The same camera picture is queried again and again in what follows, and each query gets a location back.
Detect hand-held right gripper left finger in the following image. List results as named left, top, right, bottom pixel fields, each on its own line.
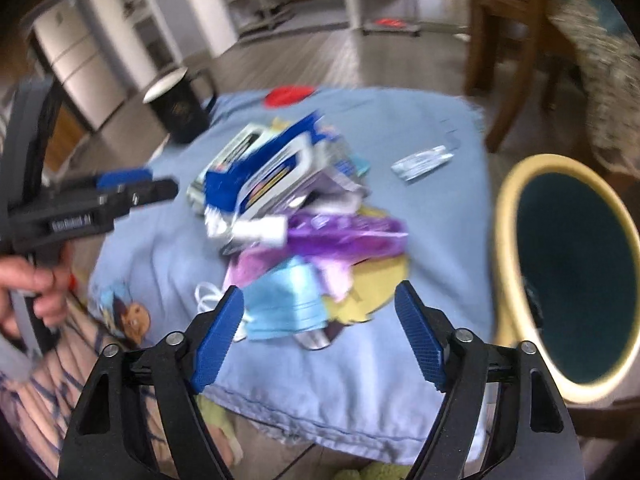
left=56, top=285, right=246, bottom=480

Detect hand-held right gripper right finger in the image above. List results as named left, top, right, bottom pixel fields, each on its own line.
left=393, top=280, right=583, bottom=480

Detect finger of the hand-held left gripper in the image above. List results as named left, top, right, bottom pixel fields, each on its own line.
left=47, top=169, right=154, bottom=196
left=97, top=177, right=180, bottom=221

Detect blue face mask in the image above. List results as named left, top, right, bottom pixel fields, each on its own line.
left=194, top=257, right=328, bottom=343

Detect pink packet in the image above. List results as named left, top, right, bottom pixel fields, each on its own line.
left=225, top=250, right=361, bottom=306

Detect white striped medicine box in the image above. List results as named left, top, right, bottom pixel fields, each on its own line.
left=187, top=124, right=266, bottom=211

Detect purple spray bottle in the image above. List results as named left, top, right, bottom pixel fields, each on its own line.
left=232, top=210, right=408, bottom=266

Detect blue and white snack packet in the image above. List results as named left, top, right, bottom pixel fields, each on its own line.
left=202, top=110, right=326, bottom=241

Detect teal bin with yellow rim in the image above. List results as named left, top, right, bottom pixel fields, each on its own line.
left=492, top=154, right=640, bottom=405

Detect silver foil tube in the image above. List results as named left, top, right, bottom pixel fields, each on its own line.
left=391, top=144, right=455, bottom=181

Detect person's left hand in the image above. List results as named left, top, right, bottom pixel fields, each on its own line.
left=0, top=252, right=73, bottom=333

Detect blue cartoon printed cloth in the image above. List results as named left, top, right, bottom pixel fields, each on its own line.
left=87, top=85, right=496, bottom=463

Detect black mug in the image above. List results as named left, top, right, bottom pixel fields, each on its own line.
left=142, top=66, right=218, bottom=145

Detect white refrigerator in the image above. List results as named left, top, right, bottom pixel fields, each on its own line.
left=32, top=7, right=123, bottom=133

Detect person's pink striped pants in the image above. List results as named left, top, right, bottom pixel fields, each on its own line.
left=0, top=280, right=166, bottom=480

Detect dark wooden chair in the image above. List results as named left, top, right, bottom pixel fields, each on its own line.
left=462, top=0, right=576, bottom=153

